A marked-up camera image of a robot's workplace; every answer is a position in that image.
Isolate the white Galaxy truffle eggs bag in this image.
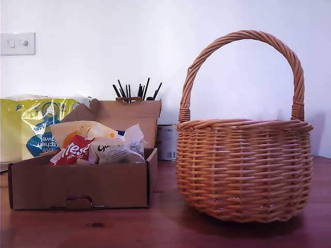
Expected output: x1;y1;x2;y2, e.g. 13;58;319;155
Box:
89;123;148;165

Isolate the red Maltesers mini bunnies bag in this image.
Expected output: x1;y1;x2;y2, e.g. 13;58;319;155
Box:
49;120;118;166

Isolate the brown cardboard box with lid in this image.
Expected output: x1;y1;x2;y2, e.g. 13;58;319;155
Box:
7;98;162;210

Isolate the tin can with white label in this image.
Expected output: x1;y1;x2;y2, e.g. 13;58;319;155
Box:
157;123;178;161

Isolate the yellow kitchen towel pack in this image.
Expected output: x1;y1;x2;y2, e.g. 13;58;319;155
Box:
0;94;92;162

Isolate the woven wicker basket with handle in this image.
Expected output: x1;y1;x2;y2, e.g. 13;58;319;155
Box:
175;29;314;223

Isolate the white wall switch plate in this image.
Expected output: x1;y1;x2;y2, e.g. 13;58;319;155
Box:
0;32;36;56

